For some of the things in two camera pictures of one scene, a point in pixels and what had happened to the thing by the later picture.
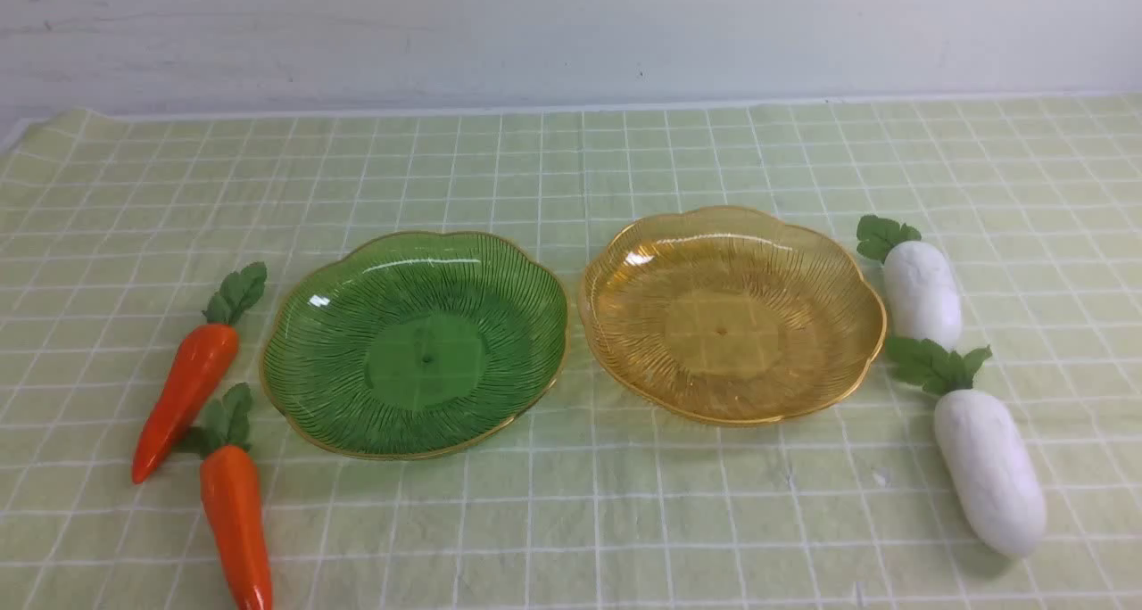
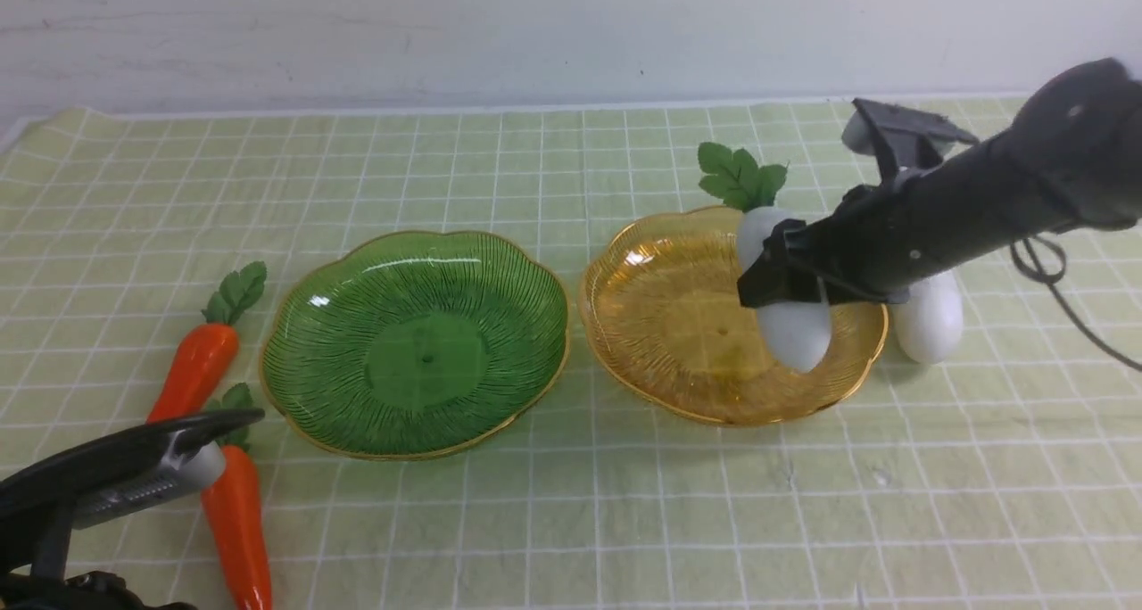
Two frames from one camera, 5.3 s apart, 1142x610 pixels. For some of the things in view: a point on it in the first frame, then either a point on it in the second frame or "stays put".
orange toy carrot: [233, 498] stays put
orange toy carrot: [200, 366] stays put
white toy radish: [984, 452] → [798, 337]
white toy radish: [922, 297] stays put
